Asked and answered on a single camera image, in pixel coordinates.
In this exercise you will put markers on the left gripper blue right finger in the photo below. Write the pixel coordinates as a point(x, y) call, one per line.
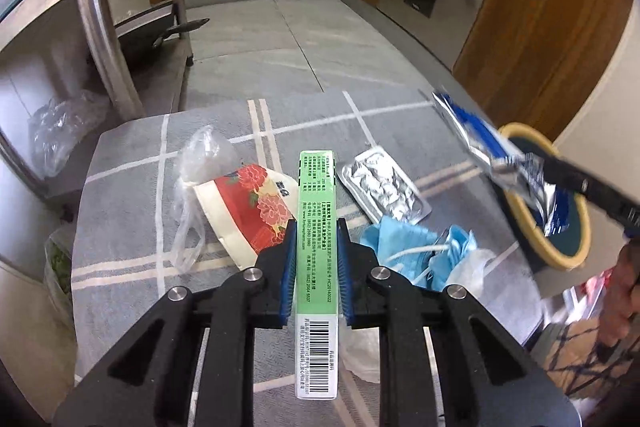
point(354, 264)

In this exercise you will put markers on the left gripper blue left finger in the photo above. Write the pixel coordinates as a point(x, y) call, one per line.
point(274, 303)

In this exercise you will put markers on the green white medicine box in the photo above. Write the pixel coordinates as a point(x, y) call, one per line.
point(317, 295)

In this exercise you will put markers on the red floral paper packet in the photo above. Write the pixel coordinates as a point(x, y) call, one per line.
point(248, 210)

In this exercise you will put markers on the blue surgical masks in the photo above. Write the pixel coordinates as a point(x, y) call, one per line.
point(429, 259)

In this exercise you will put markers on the blue silver foil wrapper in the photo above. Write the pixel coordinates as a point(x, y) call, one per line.
point(492, 152)

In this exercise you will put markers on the teal yellow-rimmed trash bin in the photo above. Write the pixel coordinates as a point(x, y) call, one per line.
point(565, 246)

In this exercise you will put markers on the person's right hand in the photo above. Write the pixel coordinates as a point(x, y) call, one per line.
point(621, 301)

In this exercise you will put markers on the white plastic bag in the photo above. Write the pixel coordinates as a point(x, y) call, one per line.
point(360, 352)

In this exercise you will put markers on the silver blister pill pack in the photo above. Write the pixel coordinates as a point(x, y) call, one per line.
point(382, 189)

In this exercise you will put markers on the grey plaid cushion mat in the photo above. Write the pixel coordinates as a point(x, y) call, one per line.
point(187, 199)

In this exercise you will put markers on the crumpled clear bag on shelf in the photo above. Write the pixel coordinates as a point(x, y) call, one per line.
point(59, 126)

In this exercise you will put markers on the black pan on shelf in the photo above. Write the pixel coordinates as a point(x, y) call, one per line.
point(142, 35)

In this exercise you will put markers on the stainless steel shelf rack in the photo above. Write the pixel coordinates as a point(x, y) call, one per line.
point(151, 90)

